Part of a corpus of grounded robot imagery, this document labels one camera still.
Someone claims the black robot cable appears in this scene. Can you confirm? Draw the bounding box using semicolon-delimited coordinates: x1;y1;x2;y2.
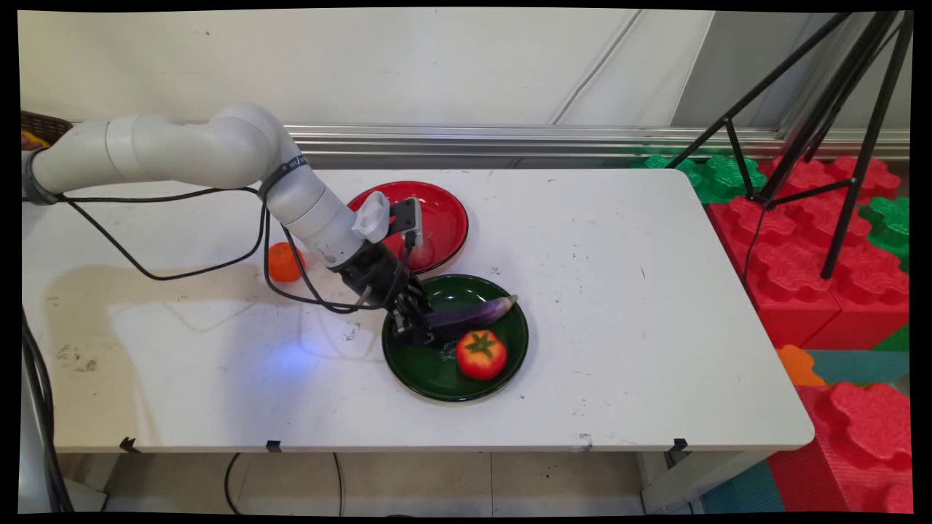
55;186;422;315

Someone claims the black cable bundle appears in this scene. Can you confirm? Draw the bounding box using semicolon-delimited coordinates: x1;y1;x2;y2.
20;306;75;514

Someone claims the black tripod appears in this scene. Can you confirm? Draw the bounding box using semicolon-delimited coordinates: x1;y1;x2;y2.
666;11;915;282

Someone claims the white table leg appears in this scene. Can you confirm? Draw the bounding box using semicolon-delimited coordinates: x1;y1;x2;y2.
58;453;122;514
636;447;774;515

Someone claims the orange toy fruit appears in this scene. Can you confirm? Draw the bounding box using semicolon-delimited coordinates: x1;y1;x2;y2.
266;241;307;284

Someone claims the green foam block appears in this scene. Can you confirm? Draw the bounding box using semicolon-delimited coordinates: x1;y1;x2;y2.
632;149;770;205
858;195;911;274

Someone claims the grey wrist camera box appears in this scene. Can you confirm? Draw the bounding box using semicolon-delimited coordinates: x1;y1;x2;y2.
352;191;425;249

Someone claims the purple toy eggplant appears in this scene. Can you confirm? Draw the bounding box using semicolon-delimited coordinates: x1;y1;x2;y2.
424;294;520;344

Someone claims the large red foam block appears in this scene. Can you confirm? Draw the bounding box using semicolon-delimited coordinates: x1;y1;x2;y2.
706;156;911;351

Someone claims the red toy tomato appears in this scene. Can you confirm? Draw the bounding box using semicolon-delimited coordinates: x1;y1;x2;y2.
456;330;509;381

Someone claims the dark wicker basket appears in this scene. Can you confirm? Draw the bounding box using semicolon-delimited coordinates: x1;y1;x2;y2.
20;111;74;151

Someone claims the aluminium wall rail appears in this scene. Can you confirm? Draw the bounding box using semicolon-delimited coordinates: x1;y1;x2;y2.
283;124;911;162

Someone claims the orange foam piece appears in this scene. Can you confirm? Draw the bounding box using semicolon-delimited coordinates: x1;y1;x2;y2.
775;344;828;387

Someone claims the red plate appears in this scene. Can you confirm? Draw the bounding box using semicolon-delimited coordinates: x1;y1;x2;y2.
347;180;470;276

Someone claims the dark green plate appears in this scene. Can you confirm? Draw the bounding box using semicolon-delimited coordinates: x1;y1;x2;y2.
381;274;530;403

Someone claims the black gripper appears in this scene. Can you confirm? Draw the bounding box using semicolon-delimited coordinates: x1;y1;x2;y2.
331;242;436;347

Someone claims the teal foam mat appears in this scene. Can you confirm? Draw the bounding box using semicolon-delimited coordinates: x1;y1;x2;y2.
699;458;786;515
804;349;911;386

